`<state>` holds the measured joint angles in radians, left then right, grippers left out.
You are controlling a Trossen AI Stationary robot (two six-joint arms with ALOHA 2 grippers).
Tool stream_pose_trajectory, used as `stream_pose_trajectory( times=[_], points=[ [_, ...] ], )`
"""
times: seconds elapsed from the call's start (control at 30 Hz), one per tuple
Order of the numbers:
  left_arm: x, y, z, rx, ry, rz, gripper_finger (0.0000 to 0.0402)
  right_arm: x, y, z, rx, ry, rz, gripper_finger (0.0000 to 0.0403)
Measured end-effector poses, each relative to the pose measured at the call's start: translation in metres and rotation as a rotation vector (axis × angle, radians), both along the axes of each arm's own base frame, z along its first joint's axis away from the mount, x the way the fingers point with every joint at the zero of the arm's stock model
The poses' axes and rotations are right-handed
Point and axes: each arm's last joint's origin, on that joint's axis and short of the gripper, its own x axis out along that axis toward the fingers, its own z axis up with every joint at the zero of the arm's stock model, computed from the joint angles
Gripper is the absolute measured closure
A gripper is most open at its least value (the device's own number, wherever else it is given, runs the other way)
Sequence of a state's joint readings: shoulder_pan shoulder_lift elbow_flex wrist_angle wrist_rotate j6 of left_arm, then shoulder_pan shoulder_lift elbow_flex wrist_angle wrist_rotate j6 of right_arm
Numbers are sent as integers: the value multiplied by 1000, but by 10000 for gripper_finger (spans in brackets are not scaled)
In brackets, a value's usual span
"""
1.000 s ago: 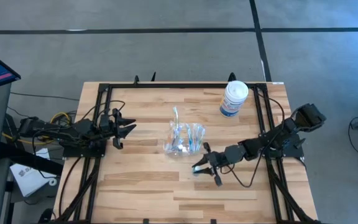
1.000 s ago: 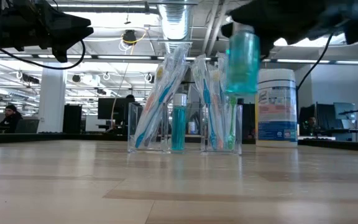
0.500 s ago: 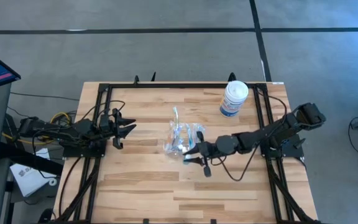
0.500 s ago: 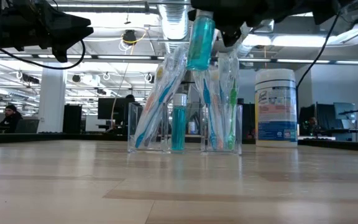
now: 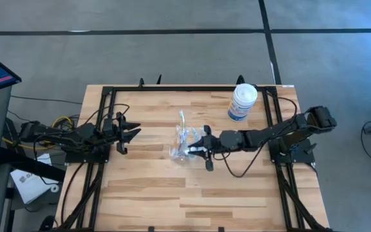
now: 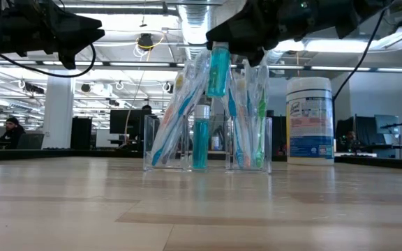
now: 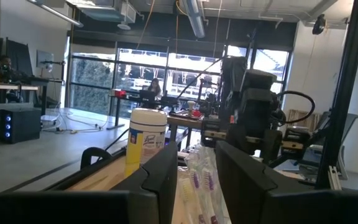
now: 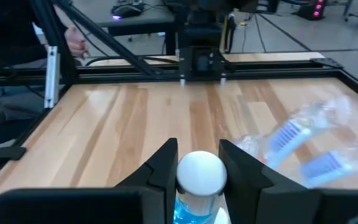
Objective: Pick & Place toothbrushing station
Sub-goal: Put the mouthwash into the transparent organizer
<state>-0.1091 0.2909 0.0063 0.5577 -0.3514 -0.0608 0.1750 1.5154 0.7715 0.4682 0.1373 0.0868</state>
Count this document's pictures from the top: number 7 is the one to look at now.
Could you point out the ceiling air unit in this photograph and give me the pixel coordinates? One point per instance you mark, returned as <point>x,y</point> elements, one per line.
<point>110,12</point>

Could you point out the wooden office desk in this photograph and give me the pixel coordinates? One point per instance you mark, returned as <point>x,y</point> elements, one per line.
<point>11,86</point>

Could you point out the wooden workbench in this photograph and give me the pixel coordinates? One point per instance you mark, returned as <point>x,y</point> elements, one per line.
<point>182,122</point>

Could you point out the black laptop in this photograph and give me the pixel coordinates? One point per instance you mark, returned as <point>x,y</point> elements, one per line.
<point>147,96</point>

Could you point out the black standing desk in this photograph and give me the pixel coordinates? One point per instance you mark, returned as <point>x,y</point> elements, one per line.
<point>117,112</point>

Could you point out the black mounted camera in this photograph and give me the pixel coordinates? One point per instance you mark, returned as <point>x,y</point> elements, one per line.
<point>319,25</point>

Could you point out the red box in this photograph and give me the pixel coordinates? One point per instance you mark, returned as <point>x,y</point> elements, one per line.
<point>120,93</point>

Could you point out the black computer tower with lights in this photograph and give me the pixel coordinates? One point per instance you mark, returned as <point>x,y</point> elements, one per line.
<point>20,126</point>

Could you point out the wooden pallet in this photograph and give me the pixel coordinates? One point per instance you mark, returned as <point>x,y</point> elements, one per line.
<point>309,119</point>

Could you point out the grey ceiling pipe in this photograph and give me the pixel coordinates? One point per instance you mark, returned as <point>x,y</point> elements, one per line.
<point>196,18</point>

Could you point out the black rig frame post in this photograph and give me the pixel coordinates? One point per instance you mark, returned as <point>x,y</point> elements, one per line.
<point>343,93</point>

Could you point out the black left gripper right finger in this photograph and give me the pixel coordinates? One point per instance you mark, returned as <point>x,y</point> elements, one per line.
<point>259,202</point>

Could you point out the grey office chair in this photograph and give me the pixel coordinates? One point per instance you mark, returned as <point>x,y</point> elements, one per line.
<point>353,121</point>

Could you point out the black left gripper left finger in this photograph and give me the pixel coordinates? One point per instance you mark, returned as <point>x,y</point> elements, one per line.
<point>141,202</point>

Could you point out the red tray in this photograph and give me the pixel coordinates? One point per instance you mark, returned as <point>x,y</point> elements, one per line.
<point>196,114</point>

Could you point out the purple toothbrush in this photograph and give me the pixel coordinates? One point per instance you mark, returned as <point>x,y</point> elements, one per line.
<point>208,181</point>

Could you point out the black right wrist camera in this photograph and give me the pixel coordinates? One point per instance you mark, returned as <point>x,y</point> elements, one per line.
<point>259,80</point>

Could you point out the monitor on arm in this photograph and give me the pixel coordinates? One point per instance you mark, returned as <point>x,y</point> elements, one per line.
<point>44,59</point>

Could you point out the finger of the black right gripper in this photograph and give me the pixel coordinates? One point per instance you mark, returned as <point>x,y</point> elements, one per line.
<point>271,144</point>
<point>242,138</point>

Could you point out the white yellow Lysol wipes canister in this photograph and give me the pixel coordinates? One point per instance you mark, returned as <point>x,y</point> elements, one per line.
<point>145,137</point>

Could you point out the silver aluminium extrusion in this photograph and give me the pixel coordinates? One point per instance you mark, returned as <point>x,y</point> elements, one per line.
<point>334,179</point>

